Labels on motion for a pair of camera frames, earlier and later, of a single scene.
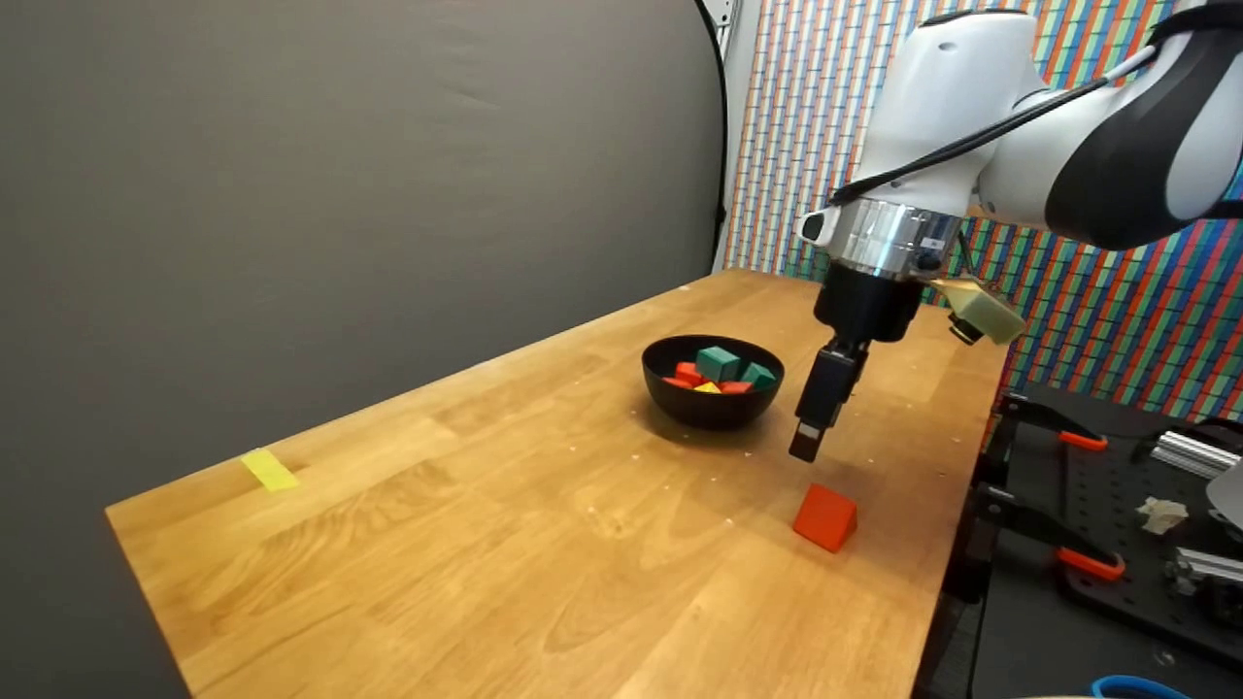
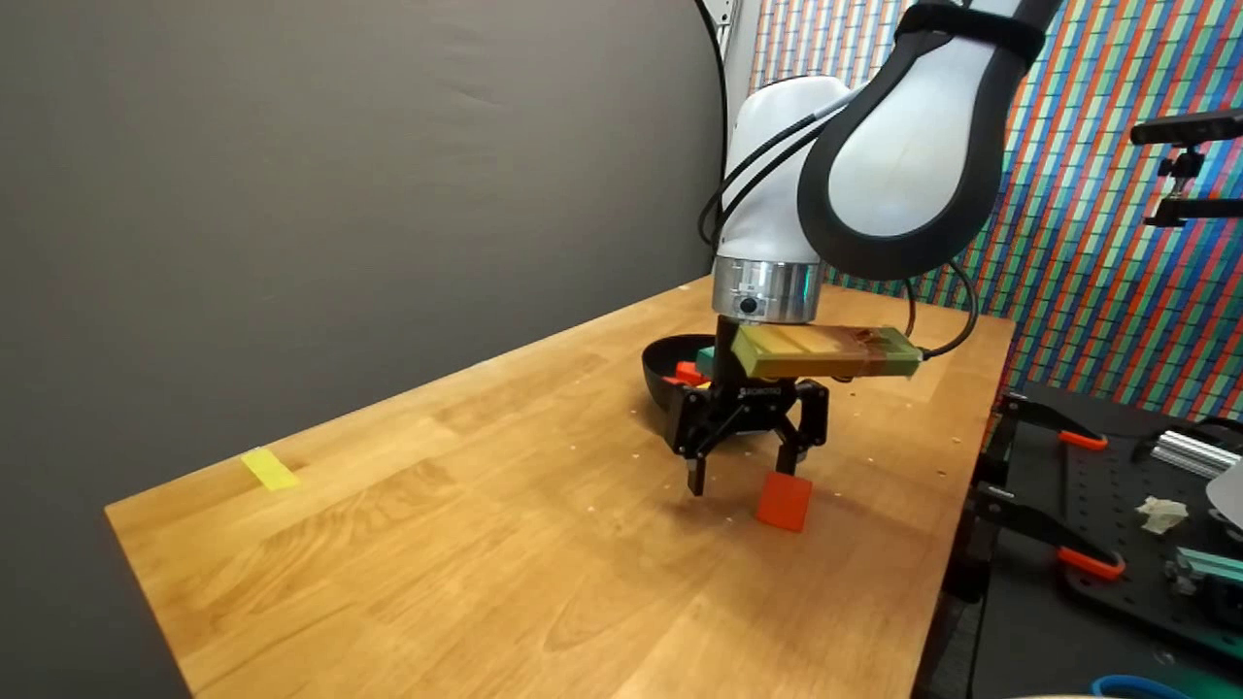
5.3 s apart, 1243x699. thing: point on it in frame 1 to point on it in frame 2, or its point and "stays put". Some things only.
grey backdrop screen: x=227 y=224 stays put
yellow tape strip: x=270 y=472 stays put
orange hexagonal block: x=684 y=375 stays put
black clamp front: x=1003 y=510 stays put
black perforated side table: x=1104 y=542 stays put
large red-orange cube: x=825 y=519 to x=781 y=500
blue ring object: x=1136 y=682 stays put
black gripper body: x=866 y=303 to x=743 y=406
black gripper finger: x=825 y=391 to x=696 y=452
